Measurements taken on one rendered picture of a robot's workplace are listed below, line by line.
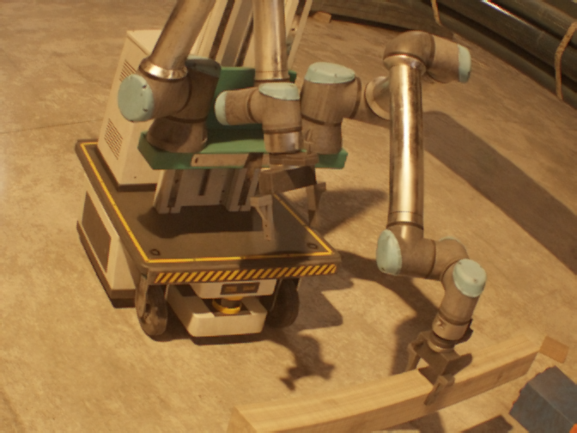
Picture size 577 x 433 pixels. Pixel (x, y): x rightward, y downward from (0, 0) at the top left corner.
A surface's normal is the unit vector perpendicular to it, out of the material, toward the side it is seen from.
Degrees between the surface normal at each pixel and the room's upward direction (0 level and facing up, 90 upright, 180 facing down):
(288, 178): 67
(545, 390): 0
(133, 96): 95
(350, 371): 0
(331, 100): 90
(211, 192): 90
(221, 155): 90
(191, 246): 0
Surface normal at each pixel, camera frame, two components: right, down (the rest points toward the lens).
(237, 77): 0.48, 0.50
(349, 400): 0.25, -0.86
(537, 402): -0.79, 0.07
